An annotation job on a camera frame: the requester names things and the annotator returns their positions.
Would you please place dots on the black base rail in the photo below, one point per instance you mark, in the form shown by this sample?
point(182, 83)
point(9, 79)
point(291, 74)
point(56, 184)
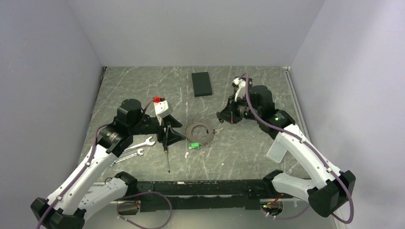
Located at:
point(249, 194)

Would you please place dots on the upper silver wrench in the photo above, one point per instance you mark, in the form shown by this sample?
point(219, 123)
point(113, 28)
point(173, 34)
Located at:
point(148, 142)

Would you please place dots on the clear plastic card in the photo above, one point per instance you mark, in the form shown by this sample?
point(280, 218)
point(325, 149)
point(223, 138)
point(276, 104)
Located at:
point(276, 152)

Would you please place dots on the numbered metal key ring disc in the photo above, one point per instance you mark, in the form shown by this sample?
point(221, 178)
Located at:
point(199, 131)

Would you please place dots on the silver wrench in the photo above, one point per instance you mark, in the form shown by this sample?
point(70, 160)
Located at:
point(148, 142)
point(138, 153)

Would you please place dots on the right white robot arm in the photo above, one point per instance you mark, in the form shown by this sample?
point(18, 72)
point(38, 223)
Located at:
point(327, 188)

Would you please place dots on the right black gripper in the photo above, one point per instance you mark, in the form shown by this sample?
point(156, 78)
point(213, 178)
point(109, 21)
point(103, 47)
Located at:
point(229, 113)

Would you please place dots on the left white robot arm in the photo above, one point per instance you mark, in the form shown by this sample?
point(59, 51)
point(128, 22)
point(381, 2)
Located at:
point(71, 204)

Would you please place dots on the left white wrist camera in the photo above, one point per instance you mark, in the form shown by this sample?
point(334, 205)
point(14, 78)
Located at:
point(162, 110)

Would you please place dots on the green key tag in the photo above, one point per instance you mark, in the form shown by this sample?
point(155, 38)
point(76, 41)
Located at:
point(194, 145)

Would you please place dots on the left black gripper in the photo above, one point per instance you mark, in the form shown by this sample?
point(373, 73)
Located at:
point(168, 120)

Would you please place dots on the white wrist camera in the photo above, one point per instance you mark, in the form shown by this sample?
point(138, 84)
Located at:
point(162, 110)
point(240, 86)

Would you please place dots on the lower silver wrench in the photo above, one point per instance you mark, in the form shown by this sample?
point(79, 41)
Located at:
point(138, 153)

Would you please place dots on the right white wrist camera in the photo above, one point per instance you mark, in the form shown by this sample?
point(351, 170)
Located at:
point(240, 86)

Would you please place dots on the plain black box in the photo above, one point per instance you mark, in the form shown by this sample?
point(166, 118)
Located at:
point(201, 84)

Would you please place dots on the black yellow screwdriver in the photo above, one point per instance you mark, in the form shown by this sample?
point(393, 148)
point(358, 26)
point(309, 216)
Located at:
point(165, 155)

